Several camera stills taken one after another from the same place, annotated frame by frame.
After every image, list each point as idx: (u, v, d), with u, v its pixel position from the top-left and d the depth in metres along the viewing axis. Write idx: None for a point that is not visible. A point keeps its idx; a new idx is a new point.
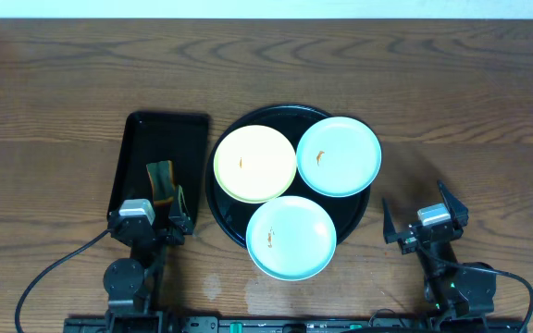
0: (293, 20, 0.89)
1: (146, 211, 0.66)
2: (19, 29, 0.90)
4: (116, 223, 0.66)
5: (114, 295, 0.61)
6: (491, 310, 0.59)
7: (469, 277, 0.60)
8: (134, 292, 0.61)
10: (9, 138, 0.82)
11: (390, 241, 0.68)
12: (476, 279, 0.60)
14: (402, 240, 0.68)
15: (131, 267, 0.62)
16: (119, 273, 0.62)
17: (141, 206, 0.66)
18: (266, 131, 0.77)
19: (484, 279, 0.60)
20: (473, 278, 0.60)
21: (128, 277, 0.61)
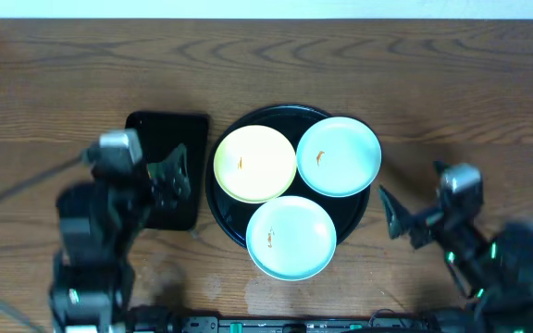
0: (293, 19, 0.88)
1: (129, 144, 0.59)
2: (19, 29, 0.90)
4: (103, 178, 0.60)
5: (68, 225, 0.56)
6: None
7: (518, 260, 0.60)
8: (92, 219, 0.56)
10: (9, 138, 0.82)
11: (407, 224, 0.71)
12: (522, 246, 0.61)
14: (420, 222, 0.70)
15: (92, 190, 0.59)
16: (79, 196, 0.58)
17: (123, 139, 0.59)
18: (266, 131, 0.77)
19: (529, 247, 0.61)
20: (518, 246, 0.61)
21: (86, 200, 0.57)
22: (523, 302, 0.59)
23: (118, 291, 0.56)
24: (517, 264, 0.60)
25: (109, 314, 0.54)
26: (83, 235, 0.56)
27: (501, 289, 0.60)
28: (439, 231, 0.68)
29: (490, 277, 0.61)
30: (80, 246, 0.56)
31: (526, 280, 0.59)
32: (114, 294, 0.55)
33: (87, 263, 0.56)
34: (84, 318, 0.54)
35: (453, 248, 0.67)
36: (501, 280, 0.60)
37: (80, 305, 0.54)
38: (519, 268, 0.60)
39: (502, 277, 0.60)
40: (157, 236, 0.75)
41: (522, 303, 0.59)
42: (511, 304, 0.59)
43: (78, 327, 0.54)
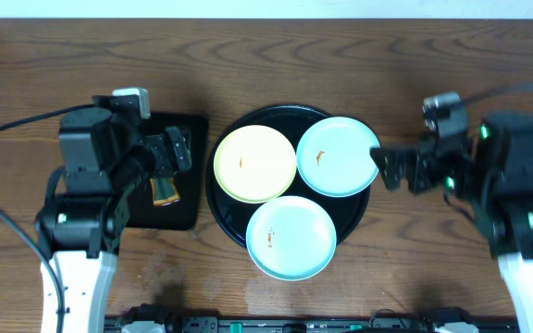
0: (293, 19, 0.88)
1: (140, 92, 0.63)
2: (18, 28, 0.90)
4: (116, 108, 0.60)
5: (65, 148, 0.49)
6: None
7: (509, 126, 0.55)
8: (96, 129, 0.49)
10: (8, 138, 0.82)
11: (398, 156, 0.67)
12: (508, 115, 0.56)
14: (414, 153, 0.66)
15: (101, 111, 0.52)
16: (82, 111, 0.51)
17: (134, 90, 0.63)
18: (266, 131, 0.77)
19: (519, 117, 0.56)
20: (505, 117, 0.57)
21: (92, 115, 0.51)
22: (526, 184, 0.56)
23: (109, 219, 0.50)
24: (505, 142, 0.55)
25: (99, 240, 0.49)
26: (80, 157, 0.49)
27: (502, 178, 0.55)
28: (430, 161, 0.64)
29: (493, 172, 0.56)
30: (83, 170, 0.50)
31: (523, 140, 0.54)
32: (105, 220, 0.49)
33: (83, 187, 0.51)
34: (75, 242, 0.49)
35: (450, 174, 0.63)
36: (499, 168, 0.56)
37: (69, 229, 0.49)
38: (511, 145, 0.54)
39: (501, 166, 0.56)
40: (157, 236, 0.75)
41: (526, 190, 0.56)
42: (514, 192, 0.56)
43: (69, 251, 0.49)
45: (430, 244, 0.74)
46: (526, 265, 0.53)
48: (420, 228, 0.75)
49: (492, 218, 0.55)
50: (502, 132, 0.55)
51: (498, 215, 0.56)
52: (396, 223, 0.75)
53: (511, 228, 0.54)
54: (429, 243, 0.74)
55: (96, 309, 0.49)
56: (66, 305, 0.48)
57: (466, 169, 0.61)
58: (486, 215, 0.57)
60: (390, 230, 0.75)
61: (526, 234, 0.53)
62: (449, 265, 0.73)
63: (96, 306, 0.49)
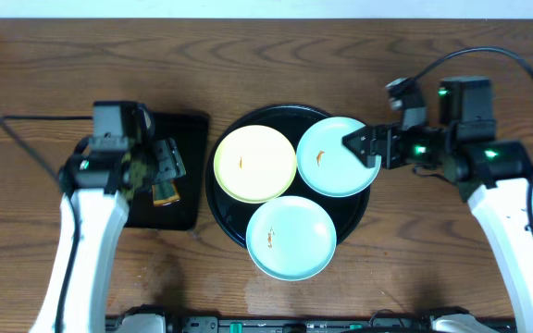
0: (293, 19, 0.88)
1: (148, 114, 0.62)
2: (19, 28, 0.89)
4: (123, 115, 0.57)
5: (100, 112, 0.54)
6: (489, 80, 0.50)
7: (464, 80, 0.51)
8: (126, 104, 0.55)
10: (8, 138, 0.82)
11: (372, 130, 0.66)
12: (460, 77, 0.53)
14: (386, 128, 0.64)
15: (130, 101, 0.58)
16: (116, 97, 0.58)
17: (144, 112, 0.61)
18: (265, 131, 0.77)
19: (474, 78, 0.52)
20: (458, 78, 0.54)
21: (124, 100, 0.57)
22: (485, 132, 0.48)
23: (126, 172, 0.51)
24: (461, 92, 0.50)
25: (113, 186, 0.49)
26: (111, 126, 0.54)
27: (460, 125, 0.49)
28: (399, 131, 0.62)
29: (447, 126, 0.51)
30: (109, 136, 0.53)
31: (473, 86, 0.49)
32: (120, 170, 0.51)
33: (105, 144, 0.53)
34: (89, 185, 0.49)
35: (415, 141, 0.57)
36: (454, 117, 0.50)
37: (87, 172, 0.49)
38: (464, 98, 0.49)
39: (456, 116, 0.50)
40: (157, 236, 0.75)
41: (485, 139, 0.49)
42: (474, 140, 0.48)
43: (87, 191, 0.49)
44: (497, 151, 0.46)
45: (430, 244, 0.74)
46: (491, 196, 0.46)
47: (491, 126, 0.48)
48: (420, 228, 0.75)
49: (452, 158, 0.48)
50: (455, 86, 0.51)
51: (457, 154, 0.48)
52: (396, 223, 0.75)
53: (470, 166, 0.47)
54: (429, 243, 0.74)
55: (105, 251, 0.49)
56: (82, 234, 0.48)
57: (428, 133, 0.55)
58: (448, 159, 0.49)
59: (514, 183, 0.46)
60: (390, 230, 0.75)
61: (485, 167, 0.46)
62: (449, 265, 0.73)
63: (106, 247, 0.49)
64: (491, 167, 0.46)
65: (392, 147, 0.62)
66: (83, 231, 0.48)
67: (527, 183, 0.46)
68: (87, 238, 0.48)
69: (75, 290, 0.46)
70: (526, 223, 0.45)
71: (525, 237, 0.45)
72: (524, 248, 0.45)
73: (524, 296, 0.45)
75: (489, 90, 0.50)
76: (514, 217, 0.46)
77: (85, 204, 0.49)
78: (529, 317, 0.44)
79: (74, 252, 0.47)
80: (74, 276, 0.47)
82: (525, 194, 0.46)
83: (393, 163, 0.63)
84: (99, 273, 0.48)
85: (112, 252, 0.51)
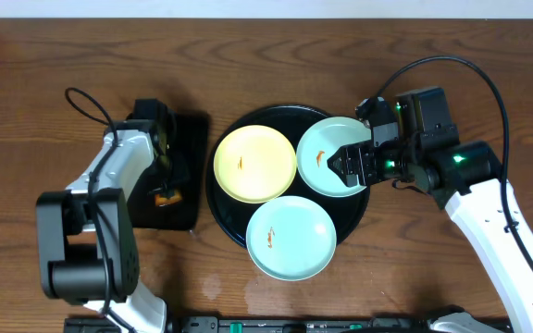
0: (293, 19, 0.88)
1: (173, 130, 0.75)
2: (18, 28, 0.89)
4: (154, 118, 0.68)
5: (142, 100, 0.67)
6: (439, 90, 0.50)
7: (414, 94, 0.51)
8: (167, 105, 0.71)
10: (8, 138, 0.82)
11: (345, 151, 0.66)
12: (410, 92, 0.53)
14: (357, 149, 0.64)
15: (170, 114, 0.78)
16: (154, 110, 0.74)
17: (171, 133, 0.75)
18: (264, 130, 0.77)
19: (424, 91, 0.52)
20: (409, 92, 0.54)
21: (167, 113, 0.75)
22: (448, 138, 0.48)
23: (155, 133, 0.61)
24: (415, 105, 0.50)
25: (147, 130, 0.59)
26: (146, 111, 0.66)
27: (422, 134, 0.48)
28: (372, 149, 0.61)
29: (411, 140, 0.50)
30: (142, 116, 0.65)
31: (424, 98, 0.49)
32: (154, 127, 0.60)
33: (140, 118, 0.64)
34: (126, 128, 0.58)
35: (387, 155, 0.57)
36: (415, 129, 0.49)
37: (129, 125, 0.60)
38: (420, 109, 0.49)
39: (417, 127, 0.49)
40: (157, 236, 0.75)
41: (451, 144, 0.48)
42: (439, 147, 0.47)
43: (128, 130, 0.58)
44: (463, 155, 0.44)
45: (430, 244, 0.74)
46: (467, 201, 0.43)
47: (452, 130, 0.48)
48: (420, 228, 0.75)
49: (422, 168, 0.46)
50: (409, 99, 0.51)
51: (426, 163, 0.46)
52: (396, 223, 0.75)
53: (440, 173, 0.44)
54: (428, 243, 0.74)
55: (136, 161, 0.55)
56: (120, 143, 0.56)
57: (398, 147, 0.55)
58: (418, 169, 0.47)
59: (486, 186, 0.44)
60: (390, 231, 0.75)
61: (455, 174, 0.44)
62: (449, 265, 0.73)
63: (136, 159, 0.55)
64: (461, 172, 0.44)
65: (368, 164, 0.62)
66: (121, 141, 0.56)
67: (500, 183, 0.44)
68: (124, 145, 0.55)
69: (110, 166, 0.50)
70: (505, 224, 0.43)
71: (506, 240, 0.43)
72: (508, 251, 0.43)
73: (516, 298, 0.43)
75: (443, 97, 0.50)
76: (492, 221, 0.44)
77: (126, 134, 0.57)
78: (524, 318, 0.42)
79: (112, 150, 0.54)
80: (112, 160, 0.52)
82: (499, 194, 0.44)
83: (371, 179, 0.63)
84: (129, 169, 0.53)
85: (136, 173, 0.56)
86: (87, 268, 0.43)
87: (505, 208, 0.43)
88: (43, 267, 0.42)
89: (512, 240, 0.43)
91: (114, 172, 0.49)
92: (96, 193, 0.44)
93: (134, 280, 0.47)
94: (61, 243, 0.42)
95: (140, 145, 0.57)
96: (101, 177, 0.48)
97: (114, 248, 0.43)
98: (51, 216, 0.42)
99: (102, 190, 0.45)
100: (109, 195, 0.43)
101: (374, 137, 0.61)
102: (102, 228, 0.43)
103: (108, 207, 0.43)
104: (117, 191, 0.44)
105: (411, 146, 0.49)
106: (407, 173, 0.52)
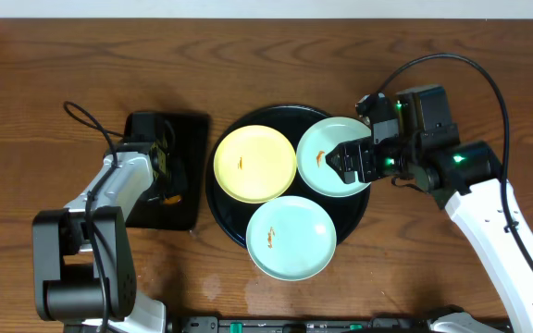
0: (293, 20, 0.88)
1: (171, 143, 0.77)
2: (18, 29, 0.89)
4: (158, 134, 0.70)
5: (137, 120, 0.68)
6: (440, 88, 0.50)
7: (414, 92, 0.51)
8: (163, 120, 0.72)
10: (9, 138, 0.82)
11: (345, 149, 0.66)
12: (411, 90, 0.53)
14: (358, 147, 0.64)
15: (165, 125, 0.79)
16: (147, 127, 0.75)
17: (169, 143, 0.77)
18: (264, 131, 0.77)
19: (423, 87, 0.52)
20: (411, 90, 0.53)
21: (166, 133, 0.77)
22: (447, 137, 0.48)
23: (155, 156, 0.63)
24: (415, 104, 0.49)
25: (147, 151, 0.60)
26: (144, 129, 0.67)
27: (423, 133, 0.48)
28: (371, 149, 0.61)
29: (411, 139, 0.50)
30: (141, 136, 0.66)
31: (423, 95, 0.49)
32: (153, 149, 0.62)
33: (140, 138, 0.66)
34: (127, 150, 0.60)
35: (387, 153, 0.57)
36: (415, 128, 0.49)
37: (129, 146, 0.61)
38: (420, 108, 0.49)
39: (417, 126, 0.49)
40: (157, 237, 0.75)
41: (452, 143, 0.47)
42: (440, 146, 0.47)
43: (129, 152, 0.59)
44: (463, 154, 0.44)
45: (430, 244, 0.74)
46: (467, 201, 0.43)
47: (452, 129, 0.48)
48: (420, 228, 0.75)
49: (422, 168, 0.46)
50: (409, 97, 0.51)
51: (427, 163, 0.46)
52: (396, 223, 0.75)
53: (440, 173, 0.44)
54: (428, 243, 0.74)
55: (133, 183, 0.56)
56: (119, 165, 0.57)
57: (397, 144, 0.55)
58: (418, 169, 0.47)
59: (485, 185, 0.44)
60: (390, 231, 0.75)
61: (455, 173, 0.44)
62: (449, 265, 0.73)
63: (135, 180, 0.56)
64: (461, 172, 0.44)
65: (368, 161, 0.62)
66: (121, 164, 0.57)
67: (500, 183, 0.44)
68: (123, 166, 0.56)
69: (109, 184, 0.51)
70: (505, 224, 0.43)
71: (506, 241, 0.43)
72: (508, 252, 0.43)
73: (517, 299, 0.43)
75: (443, 95, 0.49)
76: (492, 222, 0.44)
77: (126, 155, 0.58)
78: (525, 318, 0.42)
79: (110, 171, 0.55)
80: (110, 180, 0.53)
82: (499, 193, 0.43)
83: (370, 177, 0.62)
84: (128, 189, 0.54)
85: (134, 194, 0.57)
86: (84, 290, 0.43)
87: (505, 208, 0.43)
88: (39, 289, 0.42)
89: (513, 240, 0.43)
91: (113, 192, 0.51)
92: (92, 213, 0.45)
93: (131, 301, 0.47)
94: (57, 264, 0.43)
95: (139, 165, 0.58)
96: (100, 196, 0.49)
97: (110, 267, 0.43)
98: (47, 237, 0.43)
99: (100, 208, 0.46)
100: (105, 215, 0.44)
101: (374, 134, 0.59)
102: (99, 246, 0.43)
103: (105, 227, 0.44)
104: (113, 210, 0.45)
105: (411, 145, 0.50)
106: (407, 171, 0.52)
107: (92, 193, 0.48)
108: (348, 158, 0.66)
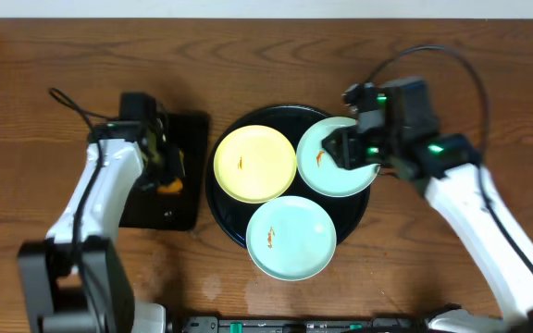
0: (294, 19, 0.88)
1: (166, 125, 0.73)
2: (18, 29, 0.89)
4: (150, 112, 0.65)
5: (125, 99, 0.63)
6: (423, 81, 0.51)
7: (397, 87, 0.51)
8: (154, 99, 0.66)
10: (9, 138, 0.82)
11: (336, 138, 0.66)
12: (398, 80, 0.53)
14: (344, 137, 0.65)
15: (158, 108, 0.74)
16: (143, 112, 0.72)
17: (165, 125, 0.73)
18: (264, 130, 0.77)
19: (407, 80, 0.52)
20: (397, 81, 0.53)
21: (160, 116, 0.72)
22: (427, 129, 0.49)
23: (143, 137, 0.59)
24: (397, 99, 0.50)
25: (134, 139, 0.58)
26: (131, 108, 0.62)
27: (404, 127, 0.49)
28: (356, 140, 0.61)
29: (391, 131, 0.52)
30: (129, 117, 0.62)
31: (406, 91, 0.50)
32: (142, 131, 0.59)
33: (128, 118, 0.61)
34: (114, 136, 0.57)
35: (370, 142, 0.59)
36: (396, 119, 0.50)
37: (115, 132, 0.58)
38: (402, 103, 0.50)
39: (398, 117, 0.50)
40: (157, 237, 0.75)
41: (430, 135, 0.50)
42: (419, 139, 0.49)
43: (115, 141, 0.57)
44: (441, 145, 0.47)
45: (430, 244, 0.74)
46: (447, 184, 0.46)
47: (432, 122, 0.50)
48: (420, 228, 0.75)
49: (402, 160, 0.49)
50: (392, 92, 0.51)
51: (405, 154, 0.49)
52: (396, 223, 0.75)
53: (419, 164, 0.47)
54: (428, 243, 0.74)
55: (122, 184, 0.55)
56: (105, 163, 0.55)
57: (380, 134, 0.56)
58: (399, 160, 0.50)
59: (463, 172, 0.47)
60: (390, 231, 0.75)
61: (434, 164, 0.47)
62: (449, 265, 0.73)
63: (123, 180, 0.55)
64: (439, 162, 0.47)
65: (353, 149, 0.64)
66: (106, 160, 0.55)
67: (476, 168, 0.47)
68: (109, 164, 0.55)
69: (95, 197, 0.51)
70: (482, 204, 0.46)
71: (485, 220, 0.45)
72: (496, 246, 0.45)
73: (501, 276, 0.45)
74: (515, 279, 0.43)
75: (425, 90, 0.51)
76: (471, 204, 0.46)
77: (110, 147, 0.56)
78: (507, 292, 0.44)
79: (96, 173, 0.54)
80: (96, 187, 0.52)
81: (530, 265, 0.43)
82: (475, 178, 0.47)
83: (354, 165, 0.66)
84: (117, 191, 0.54)
85: (124, 193, 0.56)
86: (80, 319, 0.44)
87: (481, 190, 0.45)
88: (33, 320, 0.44)
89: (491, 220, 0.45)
91: (100, 208, 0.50)
92: (82, 245, 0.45)
93: (128, 321, 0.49)
94: (49, 298, 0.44)
95: (127, 160, 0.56)
96: (85, 216, 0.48)
97: (103, 300, 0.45)
98: (34, 272, 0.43)
99: (90, 239, 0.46)
100: (95, 248, 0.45)
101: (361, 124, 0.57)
102: (91, 279, 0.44)
103: (95, 261, 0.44)
104: (103, 242, 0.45)
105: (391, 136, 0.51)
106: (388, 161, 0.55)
107: (77, 215, 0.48)
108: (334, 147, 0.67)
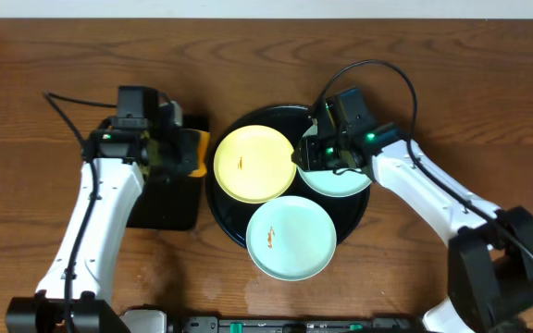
0: (293, 19, 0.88)
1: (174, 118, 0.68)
2: (18, 29, 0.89)
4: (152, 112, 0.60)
5: (124, 96, 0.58)
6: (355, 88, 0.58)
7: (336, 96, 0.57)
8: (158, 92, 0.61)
10: (8, 138, 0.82)
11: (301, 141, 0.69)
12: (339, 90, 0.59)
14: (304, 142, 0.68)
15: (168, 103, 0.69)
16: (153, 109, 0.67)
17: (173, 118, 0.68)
18: (264, 131, 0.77)
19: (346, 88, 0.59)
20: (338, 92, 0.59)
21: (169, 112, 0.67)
22: (366, 125, 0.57)
23: (143, 148, 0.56)
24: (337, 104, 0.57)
25: (132, 157, 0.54)
26: (131, 108, 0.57)
27: (347, 126, 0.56)
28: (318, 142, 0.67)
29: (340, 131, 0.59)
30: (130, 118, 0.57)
31: (344, 99, 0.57)
32: (139, 143, 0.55)
33: (127, 123, 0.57)
34: (109, 146, 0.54)
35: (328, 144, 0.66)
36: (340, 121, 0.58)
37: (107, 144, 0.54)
38: (341, 106, 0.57)
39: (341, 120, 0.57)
40: (157, 237, 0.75)
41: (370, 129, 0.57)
42: (360, 134, 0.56)
43: (110, 158, 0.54)
44: (375, 133, 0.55)
45: (430, 244, 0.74)
46: (382, 159, 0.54)
47: (369, 118, 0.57)
48: (420, 228, 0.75)
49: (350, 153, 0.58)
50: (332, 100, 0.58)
51: (352, 148, 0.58)
52: (396, 223, 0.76)
53: (362, 154, 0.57)
54: (428, 243, 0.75)
55: (119, 215, 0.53)
56: (100, 194, 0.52)
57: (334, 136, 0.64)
58: (347, 153, 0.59)
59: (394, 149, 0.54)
60: (390, 230, 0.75)
61: (371, 149, 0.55)
62: None
63: (119, 209, 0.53)
64: (377, 147, 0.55)
65: (313, 152, 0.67)
66: (101, 193, 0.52)
67: (405, 141, 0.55)
68: (105, 195, 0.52)
69: (88, 247, 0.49)
70: (412, 163, 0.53)
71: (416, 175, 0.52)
72: (430, 190, 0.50)
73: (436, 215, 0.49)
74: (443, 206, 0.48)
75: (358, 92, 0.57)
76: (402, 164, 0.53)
77: (105, 162, 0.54)
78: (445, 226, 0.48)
79: (92, 206, 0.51)
80: (91, 227, 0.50)
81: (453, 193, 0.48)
82: (403, 146, 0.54)
83: (316, 166, 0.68)
84: (116, 221, 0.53)
85: (125, 215, 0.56)
86: None
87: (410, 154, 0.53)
88: None
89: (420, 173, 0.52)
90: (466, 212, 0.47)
91: (94, 258, 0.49)
92: (75, 305, 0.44)
93: None
94: None
95: (126, 186, 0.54)
96: (79, 271, 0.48)
97: None
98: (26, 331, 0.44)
99: (84, 299, 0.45)
100: (87, 312, 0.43)
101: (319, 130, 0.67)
102: None
103: (86, 325, 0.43)
104: (95, 307, 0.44)
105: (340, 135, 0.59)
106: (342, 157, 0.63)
107: (69, 272, 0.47)
108: (297, 151, 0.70)
